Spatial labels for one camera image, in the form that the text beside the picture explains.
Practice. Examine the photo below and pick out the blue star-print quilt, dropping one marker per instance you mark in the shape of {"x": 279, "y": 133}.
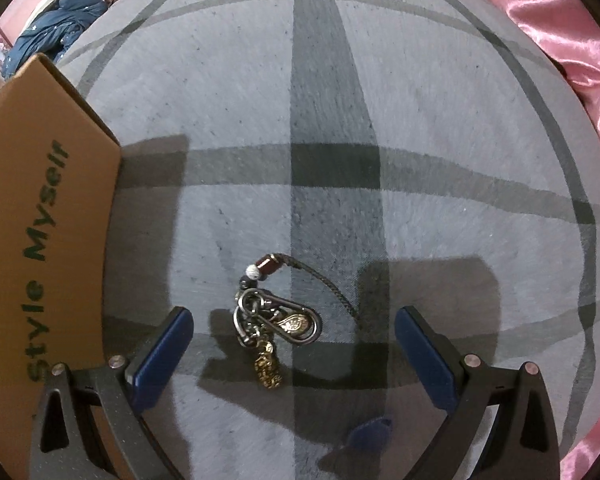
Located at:
{"x": 55, "y": 30}

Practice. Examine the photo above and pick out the blue bottle cap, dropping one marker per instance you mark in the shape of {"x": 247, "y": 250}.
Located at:
{"x": 372, "y": 432}

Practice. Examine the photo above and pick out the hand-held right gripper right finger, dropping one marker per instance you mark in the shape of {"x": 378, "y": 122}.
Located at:
{"x": 425, "y": 360}

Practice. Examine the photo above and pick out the pink satin curtain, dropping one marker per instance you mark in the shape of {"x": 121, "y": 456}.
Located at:
{"x": 555, "y": 10}

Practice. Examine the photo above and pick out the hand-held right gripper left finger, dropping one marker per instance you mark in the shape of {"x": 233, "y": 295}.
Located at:
{"x": 160, "y": 360}

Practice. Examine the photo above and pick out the grey plaid bed blanket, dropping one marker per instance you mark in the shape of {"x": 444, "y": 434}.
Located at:
{"x": 430, "y": 110}

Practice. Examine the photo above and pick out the brown cardboard box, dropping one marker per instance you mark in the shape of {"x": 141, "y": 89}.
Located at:
{"x": 30, "y": 185}

